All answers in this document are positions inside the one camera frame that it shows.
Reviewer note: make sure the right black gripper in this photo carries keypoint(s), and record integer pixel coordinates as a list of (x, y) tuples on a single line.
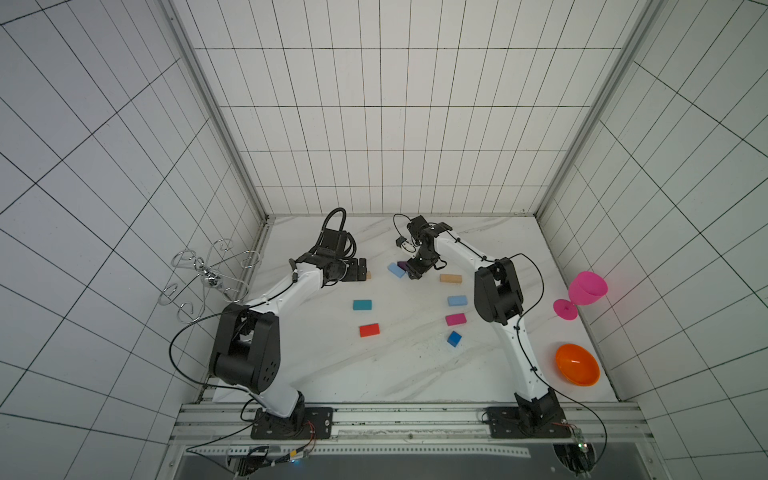
[(420, 262)]

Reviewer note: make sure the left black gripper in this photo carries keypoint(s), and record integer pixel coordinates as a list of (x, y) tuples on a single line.
[(353, 271)]

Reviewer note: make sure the teal block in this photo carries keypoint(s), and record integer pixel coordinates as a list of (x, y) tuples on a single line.
[(362, 305)]

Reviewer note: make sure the light blue block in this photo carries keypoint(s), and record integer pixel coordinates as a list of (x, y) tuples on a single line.
[(396, 269), (457, 300)]

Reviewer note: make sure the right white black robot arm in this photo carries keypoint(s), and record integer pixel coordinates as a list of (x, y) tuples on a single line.
[(499, 300)]

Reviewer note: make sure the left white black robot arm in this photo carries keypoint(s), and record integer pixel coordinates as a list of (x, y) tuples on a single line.
[(247, 346)]

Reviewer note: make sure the red block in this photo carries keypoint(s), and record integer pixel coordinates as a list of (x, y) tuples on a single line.
[(369, 330)]

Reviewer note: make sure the magenta block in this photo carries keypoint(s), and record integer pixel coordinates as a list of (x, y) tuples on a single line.
[(455, 319)]

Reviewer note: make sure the dark blue cube block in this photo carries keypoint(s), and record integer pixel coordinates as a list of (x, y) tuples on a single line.
[(454, 338)]

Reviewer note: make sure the chrome cup holder rack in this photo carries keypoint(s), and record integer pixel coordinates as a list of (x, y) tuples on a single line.
[(195, 277)]

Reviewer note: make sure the pink plastic goblet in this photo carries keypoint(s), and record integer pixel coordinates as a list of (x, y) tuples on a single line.
[(587, 288)]

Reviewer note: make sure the orange plastic bowl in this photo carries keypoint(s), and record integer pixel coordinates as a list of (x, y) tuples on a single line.
[(577, 365)]

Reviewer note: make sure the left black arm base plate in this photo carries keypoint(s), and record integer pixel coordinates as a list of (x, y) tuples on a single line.
[(305, 423)]

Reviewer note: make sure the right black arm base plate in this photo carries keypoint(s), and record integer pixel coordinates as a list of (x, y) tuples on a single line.
[(510, 422)]

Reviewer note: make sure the aluminium mounting rail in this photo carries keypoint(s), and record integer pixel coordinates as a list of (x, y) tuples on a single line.
[(460, 423)]

